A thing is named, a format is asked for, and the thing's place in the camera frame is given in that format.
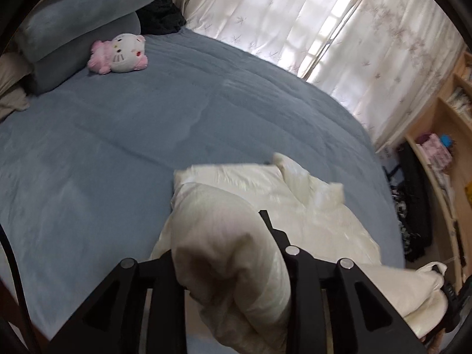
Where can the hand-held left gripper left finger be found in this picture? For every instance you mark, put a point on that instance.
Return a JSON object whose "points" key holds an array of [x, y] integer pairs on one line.
{"points": [[166, 284]]}

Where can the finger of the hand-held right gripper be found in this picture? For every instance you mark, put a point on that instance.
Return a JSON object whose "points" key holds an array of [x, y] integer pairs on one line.
{"points": [[450, 293]]}

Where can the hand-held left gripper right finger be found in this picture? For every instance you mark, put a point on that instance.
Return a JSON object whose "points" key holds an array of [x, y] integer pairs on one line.
{"points": [[295, 276]]}

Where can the white puffer jacket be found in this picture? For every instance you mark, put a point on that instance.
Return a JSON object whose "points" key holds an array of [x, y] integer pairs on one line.
{"points": [[228, 236]]}

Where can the black and white patterned garment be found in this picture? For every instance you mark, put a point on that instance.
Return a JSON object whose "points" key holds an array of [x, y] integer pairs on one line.
{"points": [[402, 221]]}

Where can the wooden shelf unit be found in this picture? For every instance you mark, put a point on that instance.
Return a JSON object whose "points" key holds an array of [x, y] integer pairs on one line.
{"points": [[446, 199]]}

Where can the yellow cloth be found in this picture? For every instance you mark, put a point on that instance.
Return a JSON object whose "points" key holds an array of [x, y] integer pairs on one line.
{"points": [[469, 193]]}

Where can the pile of papers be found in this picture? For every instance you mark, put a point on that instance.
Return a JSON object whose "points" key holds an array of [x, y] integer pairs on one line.
{"points": [[440, 188]]}

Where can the pink storage boxes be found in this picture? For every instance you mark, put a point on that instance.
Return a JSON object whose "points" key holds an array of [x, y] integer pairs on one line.
{"points": [[437, 155]]}

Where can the blue bed blanket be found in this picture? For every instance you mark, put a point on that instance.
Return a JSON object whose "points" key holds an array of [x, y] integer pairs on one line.
{"points": [[147, 136]]}

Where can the small blue object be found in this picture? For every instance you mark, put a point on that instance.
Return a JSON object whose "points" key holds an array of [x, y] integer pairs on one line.
{"points": [[446, 141]]}

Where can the row of books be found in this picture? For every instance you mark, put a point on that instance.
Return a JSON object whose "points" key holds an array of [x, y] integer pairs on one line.
{"points": [[459, 99]]}

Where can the white floral curtain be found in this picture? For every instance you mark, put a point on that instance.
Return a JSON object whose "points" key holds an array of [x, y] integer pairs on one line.
{"points": [[258, 11], [387, 62]]}

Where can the pink and white cat plush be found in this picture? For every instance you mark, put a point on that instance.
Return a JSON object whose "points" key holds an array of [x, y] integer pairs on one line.
{"points": [[121, 53]]}

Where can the grey pillow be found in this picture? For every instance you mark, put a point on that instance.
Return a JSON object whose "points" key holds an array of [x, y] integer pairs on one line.
{"points": [[84, 11], [81, 51]]}

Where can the beige crumpled cloth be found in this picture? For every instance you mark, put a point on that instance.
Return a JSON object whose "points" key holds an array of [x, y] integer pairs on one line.
{"points": [[13, 88]]}

